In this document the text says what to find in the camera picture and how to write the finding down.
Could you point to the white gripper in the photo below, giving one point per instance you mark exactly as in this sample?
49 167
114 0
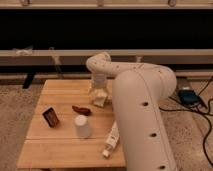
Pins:
98 90

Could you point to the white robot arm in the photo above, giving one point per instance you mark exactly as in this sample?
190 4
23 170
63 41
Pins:
136 90

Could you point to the brown rectangular eraser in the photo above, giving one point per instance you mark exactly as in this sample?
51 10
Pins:
51 117

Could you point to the beige wedge block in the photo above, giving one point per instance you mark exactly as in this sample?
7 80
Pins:
100 101

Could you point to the dark brown oval object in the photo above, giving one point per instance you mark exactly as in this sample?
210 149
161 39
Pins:
82 110

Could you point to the white tube bottle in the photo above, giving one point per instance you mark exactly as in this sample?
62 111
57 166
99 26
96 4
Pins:
111 141

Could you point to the dark blue power adapter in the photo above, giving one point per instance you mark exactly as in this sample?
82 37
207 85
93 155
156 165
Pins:
188 97

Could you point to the long white rail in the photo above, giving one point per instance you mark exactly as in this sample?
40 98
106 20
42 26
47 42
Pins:
18 57

